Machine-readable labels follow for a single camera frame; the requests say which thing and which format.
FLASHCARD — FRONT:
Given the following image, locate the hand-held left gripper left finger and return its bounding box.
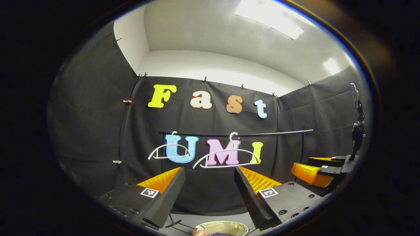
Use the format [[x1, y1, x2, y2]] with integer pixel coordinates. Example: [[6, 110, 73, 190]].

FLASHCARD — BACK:
[[98, 167, 186, 229]]

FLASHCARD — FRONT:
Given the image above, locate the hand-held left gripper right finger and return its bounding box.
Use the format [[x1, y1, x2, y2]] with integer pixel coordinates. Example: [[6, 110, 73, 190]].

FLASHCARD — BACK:
[[234, 166, 332, 231]]

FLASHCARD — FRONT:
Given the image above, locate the pale yellow laundry hamper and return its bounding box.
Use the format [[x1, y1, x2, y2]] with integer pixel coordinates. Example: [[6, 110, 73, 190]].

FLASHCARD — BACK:
[[192, 221, 249, 236]]

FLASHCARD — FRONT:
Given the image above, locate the white plastic hanger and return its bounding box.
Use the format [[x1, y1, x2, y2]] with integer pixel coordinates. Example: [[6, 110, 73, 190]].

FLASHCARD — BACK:
[[193, 132, 262, 169], [148, 131, 192, 161]]

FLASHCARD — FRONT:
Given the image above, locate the black clothes rack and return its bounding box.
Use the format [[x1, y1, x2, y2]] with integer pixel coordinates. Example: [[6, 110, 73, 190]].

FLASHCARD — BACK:
[[159, 129, 314, 230]]

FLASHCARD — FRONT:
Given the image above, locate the small ceiling light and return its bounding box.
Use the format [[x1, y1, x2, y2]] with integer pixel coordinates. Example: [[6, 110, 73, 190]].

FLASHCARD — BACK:
[[323, 58, 341, 75]]

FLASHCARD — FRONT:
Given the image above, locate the black backdrop cloth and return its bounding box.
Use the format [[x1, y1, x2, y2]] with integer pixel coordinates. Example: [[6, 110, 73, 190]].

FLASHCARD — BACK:
[[48, 21, 373, 217]]

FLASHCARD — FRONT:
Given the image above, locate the row of black clips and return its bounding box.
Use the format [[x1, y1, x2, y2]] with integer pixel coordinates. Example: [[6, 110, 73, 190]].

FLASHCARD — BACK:
[[113, 38, 312, 99]]

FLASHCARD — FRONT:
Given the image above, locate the long ceiling light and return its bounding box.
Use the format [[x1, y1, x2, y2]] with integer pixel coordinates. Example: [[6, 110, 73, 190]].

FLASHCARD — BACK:
[[235, 0, 305, 40]]

